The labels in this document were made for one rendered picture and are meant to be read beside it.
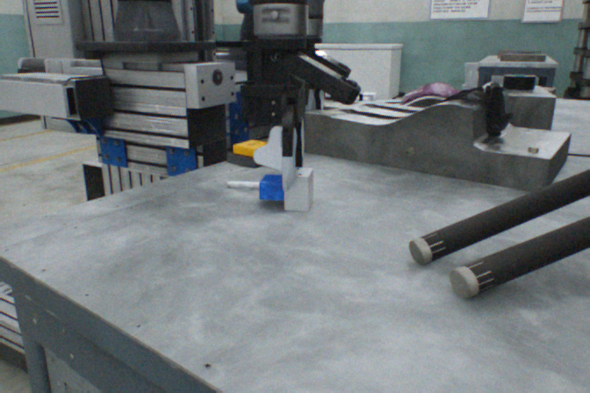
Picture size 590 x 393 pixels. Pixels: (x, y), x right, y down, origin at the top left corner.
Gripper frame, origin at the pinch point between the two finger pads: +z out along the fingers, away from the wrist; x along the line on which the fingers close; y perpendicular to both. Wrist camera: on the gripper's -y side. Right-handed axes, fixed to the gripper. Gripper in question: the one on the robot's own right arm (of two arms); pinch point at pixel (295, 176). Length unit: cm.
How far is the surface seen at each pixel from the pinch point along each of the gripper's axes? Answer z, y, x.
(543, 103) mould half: -5, -51, -55
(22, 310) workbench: 13.8, 32.2, 20.1
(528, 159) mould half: -0.9, -36.3, -13.8
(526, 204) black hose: -1.2, -29.3, 10.0
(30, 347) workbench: 19.2, 31.8, 20.3
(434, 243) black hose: 1.9, -18.6, 16.1
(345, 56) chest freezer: 10, 45, -723
